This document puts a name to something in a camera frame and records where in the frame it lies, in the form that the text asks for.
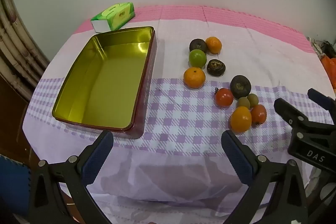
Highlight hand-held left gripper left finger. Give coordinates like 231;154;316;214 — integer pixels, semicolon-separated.
28;130;114;224

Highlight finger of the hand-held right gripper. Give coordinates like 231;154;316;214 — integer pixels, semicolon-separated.
308;88;336;110
274;98;336;135

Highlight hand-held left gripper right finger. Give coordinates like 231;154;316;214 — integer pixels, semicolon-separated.
221;130;307;224

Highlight red tomato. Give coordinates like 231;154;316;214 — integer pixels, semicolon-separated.
215;87;234;107
251;104;267;125

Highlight dark brown round fruit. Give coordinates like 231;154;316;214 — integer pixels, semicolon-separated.
189;38;208;53
206;59;226;77
230;75;252;99

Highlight maroon tin box gold inside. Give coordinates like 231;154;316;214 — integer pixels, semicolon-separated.
52;26;157;140

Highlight orange tangerine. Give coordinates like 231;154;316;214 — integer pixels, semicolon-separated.
205;37;222;54
183;67;206;89

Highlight green lime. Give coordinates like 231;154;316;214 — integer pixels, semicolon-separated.
189;49;207;68

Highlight orange plastic bag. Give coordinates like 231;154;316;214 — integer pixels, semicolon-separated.
321;56;336;89

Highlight pink and purple checked tablecloth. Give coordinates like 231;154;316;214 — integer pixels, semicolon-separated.
22;5;336;224

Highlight blue textured panel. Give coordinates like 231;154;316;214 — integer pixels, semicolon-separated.
0;154;30;216

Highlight beige patterned curtain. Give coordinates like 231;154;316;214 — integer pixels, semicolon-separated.
0;0;50;101

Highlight green tissue pack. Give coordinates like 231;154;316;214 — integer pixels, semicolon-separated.
91;1;136;33

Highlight tangled cables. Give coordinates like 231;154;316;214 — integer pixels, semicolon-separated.
307;36;336;58

